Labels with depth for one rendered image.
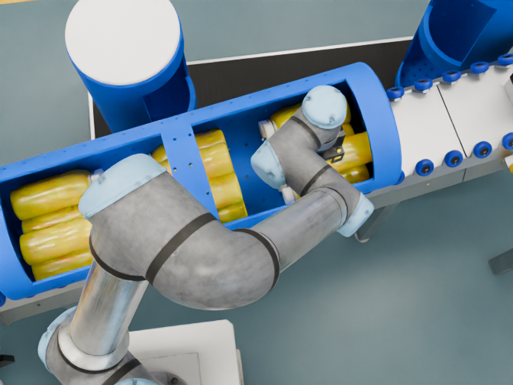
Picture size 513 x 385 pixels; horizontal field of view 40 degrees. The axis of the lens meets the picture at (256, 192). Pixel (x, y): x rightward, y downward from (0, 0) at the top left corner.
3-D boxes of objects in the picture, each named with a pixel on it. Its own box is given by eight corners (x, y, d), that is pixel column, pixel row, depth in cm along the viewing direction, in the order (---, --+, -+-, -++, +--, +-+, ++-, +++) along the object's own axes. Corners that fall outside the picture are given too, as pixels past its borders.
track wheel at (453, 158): (464, 150, 167) (460, 146, 169) (446, 156, 167) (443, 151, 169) (464, 166, 170) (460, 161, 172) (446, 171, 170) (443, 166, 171)
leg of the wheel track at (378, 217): (372, 240, 262) (407, 197, 201) (357, 244, 262) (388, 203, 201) (366, 225, 264) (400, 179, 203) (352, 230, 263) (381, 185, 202)
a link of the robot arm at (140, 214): (83, 425, 119) (166, 251, 80) (26, 363, 122) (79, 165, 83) (134, 382, 127) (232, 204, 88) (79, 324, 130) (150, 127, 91)
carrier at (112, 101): (127, 188, 251) (208, 183, 252) (64, 91, 167) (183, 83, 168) (127, 114, 259) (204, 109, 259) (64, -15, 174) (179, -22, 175)
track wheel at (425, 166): (435, 160, 167) (431, 155, 168) (417, 165, 166) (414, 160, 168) (435, 174, 169) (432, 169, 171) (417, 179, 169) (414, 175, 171)
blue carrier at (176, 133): (391, 201, 166) (412, 151, 140) (30, 313, 159) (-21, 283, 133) (350, 100, 176) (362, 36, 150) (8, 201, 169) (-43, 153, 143)
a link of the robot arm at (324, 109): (290, 105, 119) (324, 72, 121) (287, 127, 130) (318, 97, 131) (324, 136, 118) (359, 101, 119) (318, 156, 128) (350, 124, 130)
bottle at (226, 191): (243, 201, 156) (166, 224, 154) (233, 171, 156) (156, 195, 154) (244, 200, 149) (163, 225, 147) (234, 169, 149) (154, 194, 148)
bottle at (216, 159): (234, 172, 147) (153, 196, 145) (233, 172, 154) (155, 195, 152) (225, 140, 146) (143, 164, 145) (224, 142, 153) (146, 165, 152)
